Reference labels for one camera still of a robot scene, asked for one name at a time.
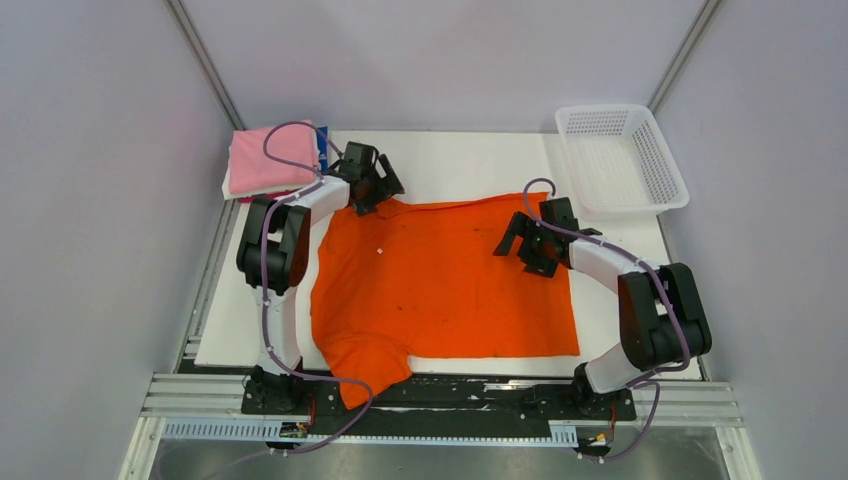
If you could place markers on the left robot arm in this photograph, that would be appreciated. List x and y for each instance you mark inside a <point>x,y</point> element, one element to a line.
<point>273,255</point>

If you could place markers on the white plastic basket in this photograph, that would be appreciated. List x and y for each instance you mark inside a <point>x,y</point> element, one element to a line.
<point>618,161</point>

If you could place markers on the red folded t shirt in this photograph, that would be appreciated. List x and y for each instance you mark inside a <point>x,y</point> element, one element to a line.
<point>273,195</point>

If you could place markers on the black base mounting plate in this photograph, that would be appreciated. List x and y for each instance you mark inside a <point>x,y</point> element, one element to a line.
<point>429,405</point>

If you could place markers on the aluminium frame post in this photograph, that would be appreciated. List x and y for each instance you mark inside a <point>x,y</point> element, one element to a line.
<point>692,38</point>
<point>196,45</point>

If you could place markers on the white folded t shirt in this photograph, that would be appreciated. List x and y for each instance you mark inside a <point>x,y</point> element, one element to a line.
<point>273,190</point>

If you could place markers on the aluminium frame post right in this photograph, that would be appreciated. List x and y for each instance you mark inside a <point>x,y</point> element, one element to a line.
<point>692,38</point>

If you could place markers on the orange t shirt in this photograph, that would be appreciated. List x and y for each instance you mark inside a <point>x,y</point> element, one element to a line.
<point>423,280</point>

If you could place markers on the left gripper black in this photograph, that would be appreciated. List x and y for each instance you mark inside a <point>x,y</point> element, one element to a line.
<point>387,186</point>

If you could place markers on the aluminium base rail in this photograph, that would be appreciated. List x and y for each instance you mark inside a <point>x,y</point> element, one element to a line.
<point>208,407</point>

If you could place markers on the blue folded t shirt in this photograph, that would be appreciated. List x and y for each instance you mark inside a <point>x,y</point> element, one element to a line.
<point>322,147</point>

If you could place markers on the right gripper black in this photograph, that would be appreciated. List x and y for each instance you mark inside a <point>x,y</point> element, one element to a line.
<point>520,223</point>

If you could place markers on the pink folded t shirt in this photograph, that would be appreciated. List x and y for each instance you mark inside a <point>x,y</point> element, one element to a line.
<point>252,169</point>

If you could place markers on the aluminium frame post left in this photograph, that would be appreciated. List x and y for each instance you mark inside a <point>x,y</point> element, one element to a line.
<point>196,45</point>

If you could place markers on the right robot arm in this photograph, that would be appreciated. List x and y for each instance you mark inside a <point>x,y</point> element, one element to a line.
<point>662,322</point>

